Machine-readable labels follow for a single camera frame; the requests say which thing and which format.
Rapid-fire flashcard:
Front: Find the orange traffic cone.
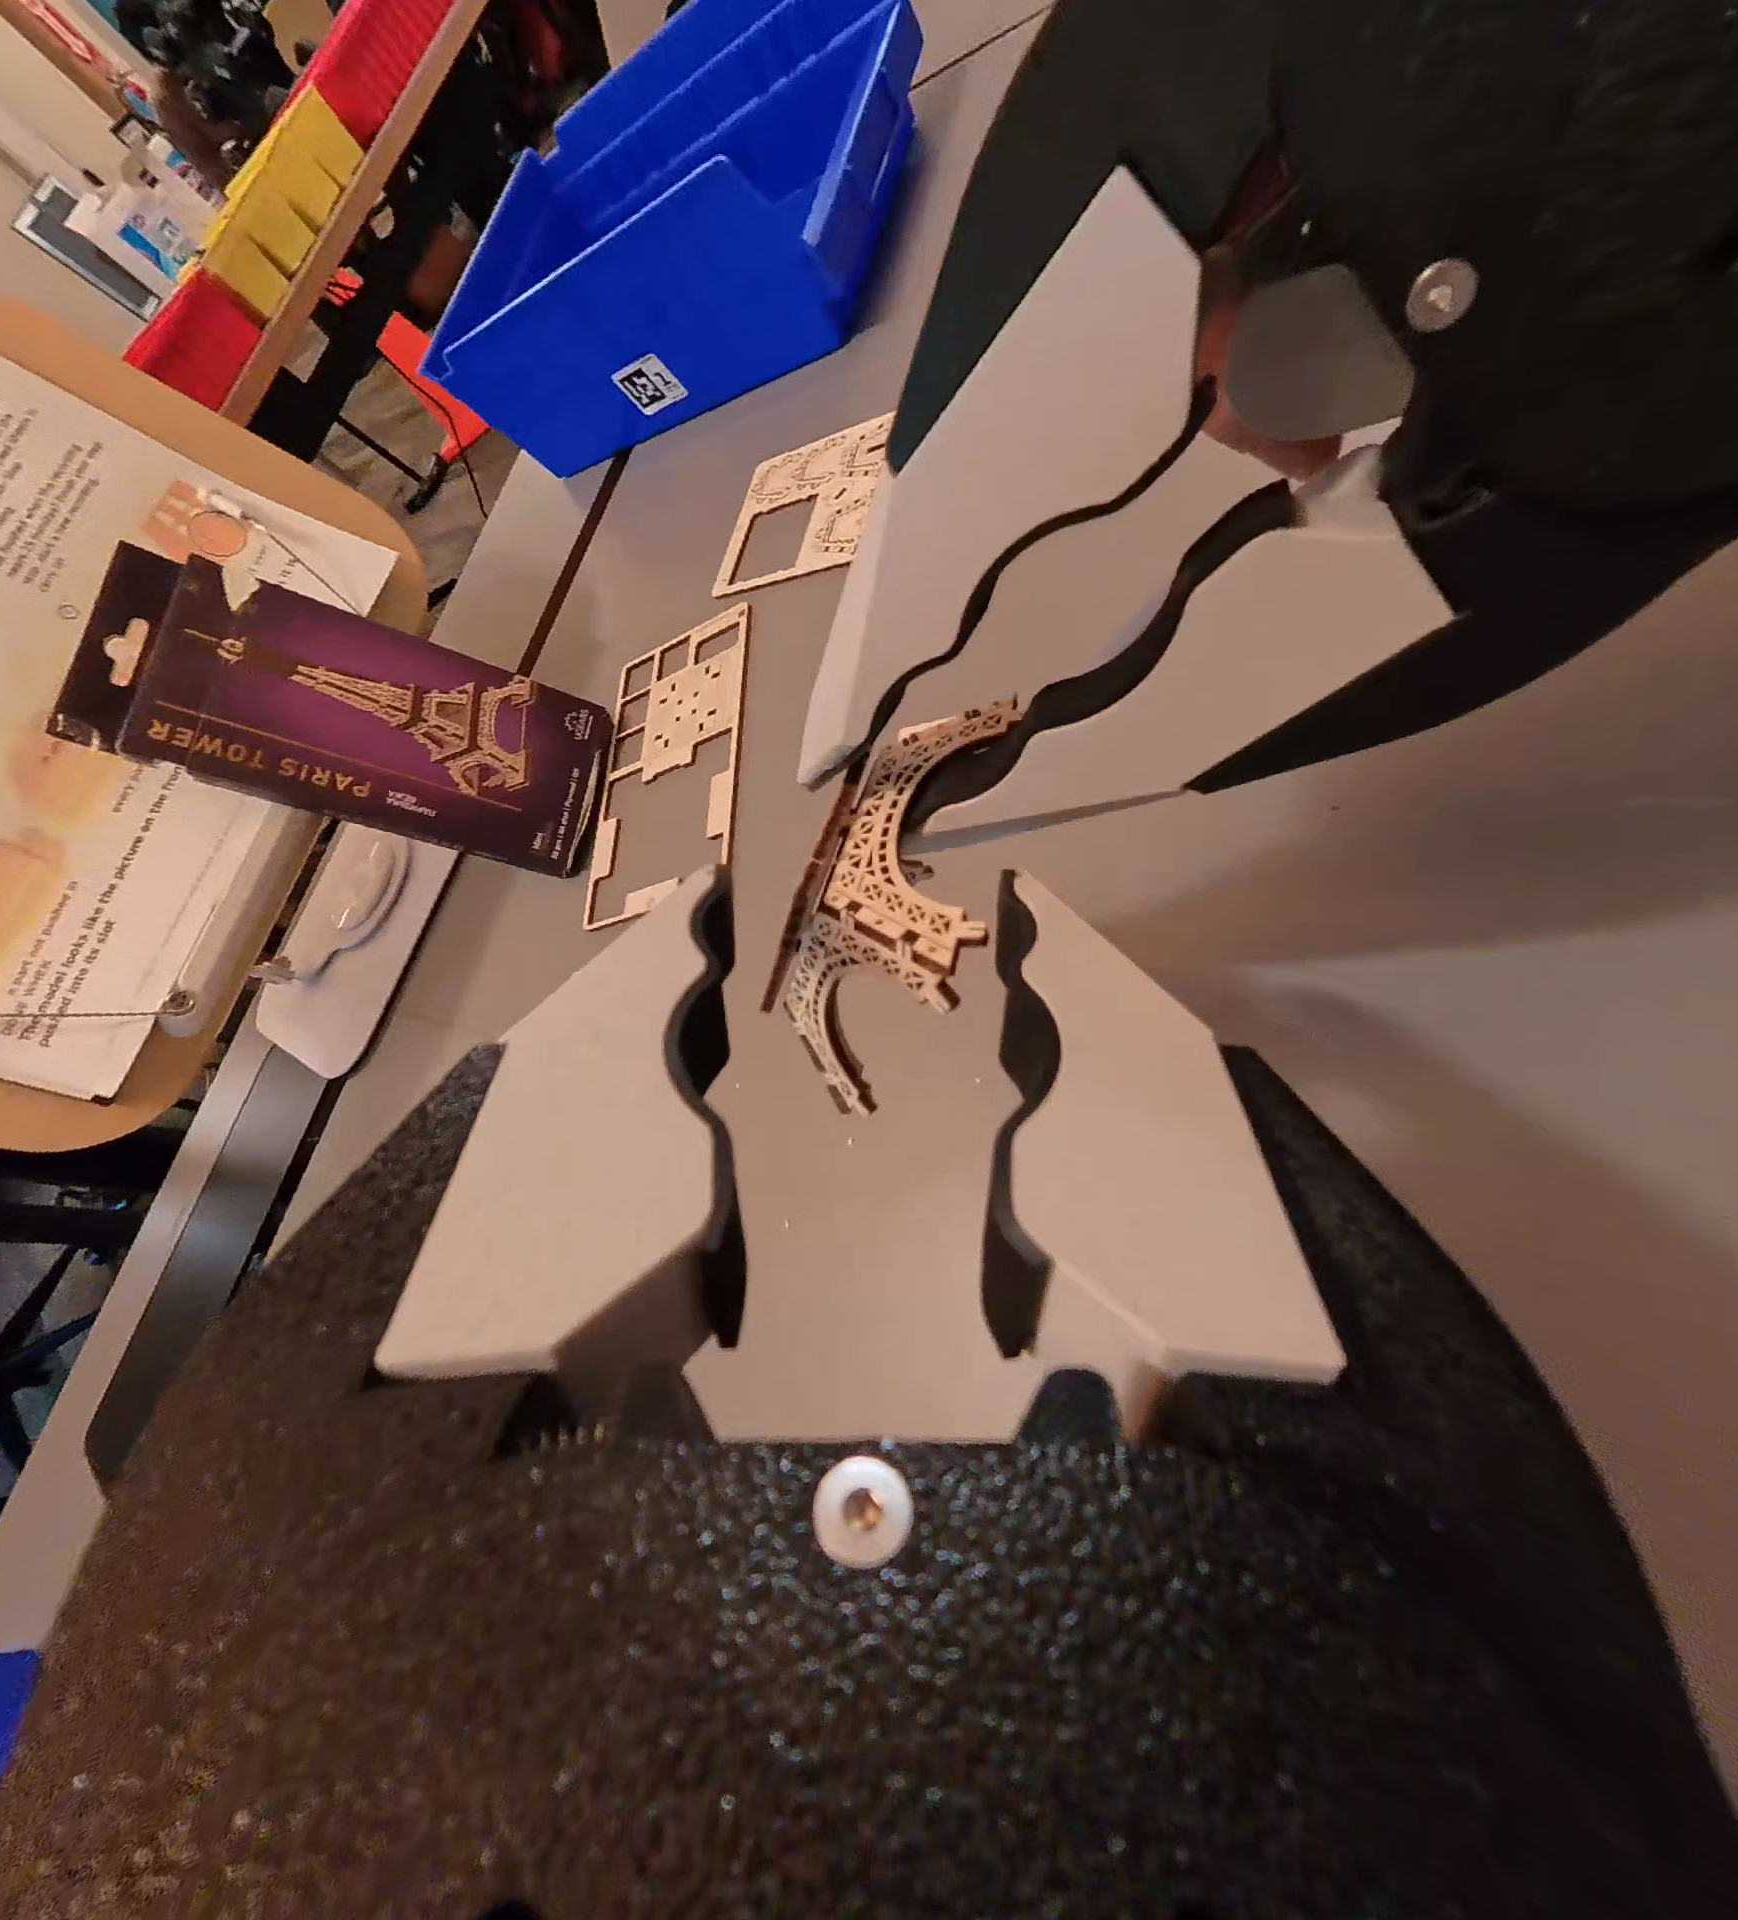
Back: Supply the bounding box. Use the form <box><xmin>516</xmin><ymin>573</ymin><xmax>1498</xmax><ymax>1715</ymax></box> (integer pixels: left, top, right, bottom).
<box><xmin>375</xmin><ymin>309</ymin><xmax>494</xmax><ymax>471</ymax></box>

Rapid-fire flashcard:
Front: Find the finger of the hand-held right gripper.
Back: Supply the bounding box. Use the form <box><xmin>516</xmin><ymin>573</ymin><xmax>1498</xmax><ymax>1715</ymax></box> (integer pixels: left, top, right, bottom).
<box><xmin>796</xmin><ymin>162</ymin><xmax>1220</xmax><ymax>792</ymax></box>
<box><xmin>902</xmin><ymin>480</ymin><xmax>1459</xmax><ymax>856</ymax></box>

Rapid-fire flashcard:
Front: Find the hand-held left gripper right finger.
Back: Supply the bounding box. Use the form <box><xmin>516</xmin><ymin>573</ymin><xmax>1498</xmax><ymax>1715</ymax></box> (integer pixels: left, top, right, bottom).
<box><xmin>980</xmin><ymin>866</ymin><xmax>1348</xmax><ymax>1438</ymax></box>

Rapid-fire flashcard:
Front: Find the yellow plastic bin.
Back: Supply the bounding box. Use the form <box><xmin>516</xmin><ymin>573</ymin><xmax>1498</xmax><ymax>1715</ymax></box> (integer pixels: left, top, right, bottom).
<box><xmin>200</xmin><ymin>65</ymin><xmax>370</xmax><ymax>327</ymax></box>

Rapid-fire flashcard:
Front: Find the wooden document stand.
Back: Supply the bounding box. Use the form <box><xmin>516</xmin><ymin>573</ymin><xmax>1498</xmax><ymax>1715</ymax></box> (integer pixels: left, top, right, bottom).
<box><xmin>0</xmin><ymin>265</ymin><xmax>468</xmax><ymax>1157</ymax></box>

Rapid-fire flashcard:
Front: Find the grey desk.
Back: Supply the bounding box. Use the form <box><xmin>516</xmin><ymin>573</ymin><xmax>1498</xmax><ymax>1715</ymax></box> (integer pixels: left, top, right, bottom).
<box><xmin>0</xmin><ymin>0</ymin><xmax>1738</xmax><ymax>1920</ymax></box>

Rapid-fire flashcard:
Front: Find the person's right hand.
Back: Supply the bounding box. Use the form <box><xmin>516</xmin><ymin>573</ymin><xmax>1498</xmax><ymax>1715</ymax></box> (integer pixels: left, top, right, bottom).
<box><xmin>1199</xmin><ymin>146</ymin><xmax>1393</xmax><ymax>483</ymax></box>

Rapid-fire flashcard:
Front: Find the wooden puzzle frame sheet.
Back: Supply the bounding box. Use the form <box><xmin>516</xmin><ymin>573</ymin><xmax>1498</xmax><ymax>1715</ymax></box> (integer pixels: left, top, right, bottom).
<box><xmin>583</xmin><ymin>601</ymin><xmax>754</xmax><ymax>932</ymax></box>

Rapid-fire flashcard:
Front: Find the long wooden parts sheet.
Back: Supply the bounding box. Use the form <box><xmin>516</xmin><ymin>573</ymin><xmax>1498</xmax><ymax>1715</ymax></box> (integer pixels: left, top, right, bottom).
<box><xmin>710</xmin><ymin>411</ymin><xmax>898</xmax><ymax>602</ymax></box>

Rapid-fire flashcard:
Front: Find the purple cardboard box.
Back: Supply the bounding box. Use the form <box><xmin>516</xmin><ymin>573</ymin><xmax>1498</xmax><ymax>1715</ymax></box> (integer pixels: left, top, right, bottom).
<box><xmin>44</xmin><ymin>539</ymin><xmax>615</xmax><ymax>881</ymax></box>

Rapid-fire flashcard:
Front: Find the red plastic bin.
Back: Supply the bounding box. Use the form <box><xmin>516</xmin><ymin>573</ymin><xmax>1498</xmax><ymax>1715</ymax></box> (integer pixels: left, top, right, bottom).
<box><xmin>122</xmin><ymin>269</ymin><xmax>270</xmax><ymax>411</ymax></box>
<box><xmin>301</xmin><ymin>0</ymin><xmax>454</xmax><ymax>123</ymax></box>

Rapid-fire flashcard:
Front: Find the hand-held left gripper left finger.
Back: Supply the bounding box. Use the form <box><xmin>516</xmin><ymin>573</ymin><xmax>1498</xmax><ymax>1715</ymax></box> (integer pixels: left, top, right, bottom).
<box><xmin>375</xmin><ymin>864</ymin><xmax>749</xmax><ymax>1399</ymax></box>

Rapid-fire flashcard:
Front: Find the wooden tower base model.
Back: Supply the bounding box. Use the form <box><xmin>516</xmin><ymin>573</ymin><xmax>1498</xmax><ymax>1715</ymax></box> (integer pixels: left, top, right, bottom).
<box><xmin>759</xmin><ymin>692</ymin><xmax>1025</xmax><ymax>1120</ymax></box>

